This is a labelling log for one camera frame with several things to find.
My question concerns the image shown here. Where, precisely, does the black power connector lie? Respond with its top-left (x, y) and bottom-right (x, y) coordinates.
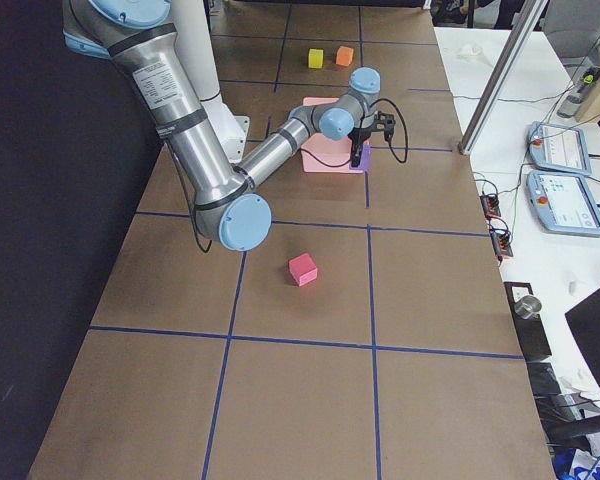
top-left (489, 227), bottom-right (513, 262)
top-left (480, 193), bottom-right (501, 218)

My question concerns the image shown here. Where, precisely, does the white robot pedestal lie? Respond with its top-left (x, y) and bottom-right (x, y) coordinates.
top-left (170, 0), bottom-right (250, 163)

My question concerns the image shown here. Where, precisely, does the aluminium frame post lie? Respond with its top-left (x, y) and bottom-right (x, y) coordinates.
top-left (458, 0), bottom-right (548, 155)

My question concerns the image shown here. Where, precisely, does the yellow-green foam block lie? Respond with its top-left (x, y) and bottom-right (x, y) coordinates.
top-left (307, 48), bottom-right (324, 69)

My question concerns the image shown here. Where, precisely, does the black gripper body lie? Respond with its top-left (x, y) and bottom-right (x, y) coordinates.
top-left (348, 111), bottom-right (396, 142)

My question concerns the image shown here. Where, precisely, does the orange foam block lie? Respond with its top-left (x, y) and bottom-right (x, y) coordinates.
top-left (335, 46), bottom-right (355, 67)

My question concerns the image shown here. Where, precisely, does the teach pendant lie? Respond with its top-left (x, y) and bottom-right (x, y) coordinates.
top-left (526, 170), bottom-right (600, 238)
top-left (527, 121), bottom-right (592, 176)

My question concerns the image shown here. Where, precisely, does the silver metal cylinder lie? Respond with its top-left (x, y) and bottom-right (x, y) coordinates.
top-left (513, 295), bottom-right (542, 319)

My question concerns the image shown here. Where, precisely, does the black power connector right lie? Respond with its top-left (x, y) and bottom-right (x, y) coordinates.
top-left (489, 227), bottom-right (513, 262)

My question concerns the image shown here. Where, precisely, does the red foam block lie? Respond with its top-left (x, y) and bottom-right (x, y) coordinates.
top-left (288, 253), bottom-right (319, 287)

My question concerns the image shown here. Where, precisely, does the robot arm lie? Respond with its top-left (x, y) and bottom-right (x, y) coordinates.
top-left (62, 1), bottom-right (395, 251)

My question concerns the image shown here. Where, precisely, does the black power connector left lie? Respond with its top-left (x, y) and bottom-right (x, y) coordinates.
top-left (480, 193), bottom-right (501, 218)

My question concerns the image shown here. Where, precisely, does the lower teach pendant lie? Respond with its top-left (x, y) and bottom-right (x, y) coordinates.
top-left (526, 170), bottom-right (600, 238)

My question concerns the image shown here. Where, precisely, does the black box with label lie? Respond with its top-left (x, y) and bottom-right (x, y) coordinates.
top-left (504, 282), bottom-right (552, 362)

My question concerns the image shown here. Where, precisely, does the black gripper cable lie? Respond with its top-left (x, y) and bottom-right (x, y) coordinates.
top-left (304, 97), bottom-right (410, 169)

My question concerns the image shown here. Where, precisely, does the pink plastic bin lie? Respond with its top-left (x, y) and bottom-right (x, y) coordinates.
top-left (299, 96), bottom-right (369, 174)

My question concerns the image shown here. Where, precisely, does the purple foam block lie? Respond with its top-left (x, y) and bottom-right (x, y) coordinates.
top-left (349, 142), bottom-right (371, 173)

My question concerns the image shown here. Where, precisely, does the upper teach pendant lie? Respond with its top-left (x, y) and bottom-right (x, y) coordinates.
top-left (527, 121), bottom-right (592, 176)

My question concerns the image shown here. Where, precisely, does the brown paper table cover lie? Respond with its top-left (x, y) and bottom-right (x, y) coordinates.
top-left (29, 2), bottom-right (553, 479)

